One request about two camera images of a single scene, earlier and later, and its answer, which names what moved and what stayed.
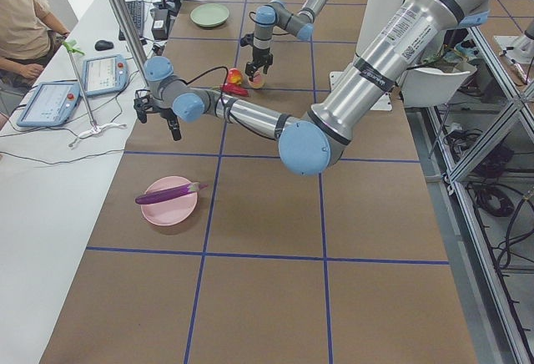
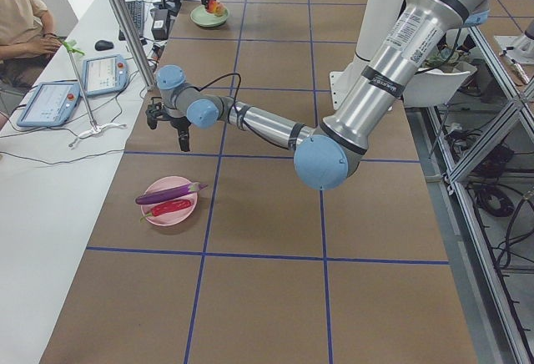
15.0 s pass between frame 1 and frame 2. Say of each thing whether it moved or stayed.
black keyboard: stayed
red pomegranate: moved
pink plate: stayed
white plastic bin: stayed
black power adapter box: stayed
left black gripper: moved
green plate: stayed
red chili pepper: moved
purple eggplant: stayed
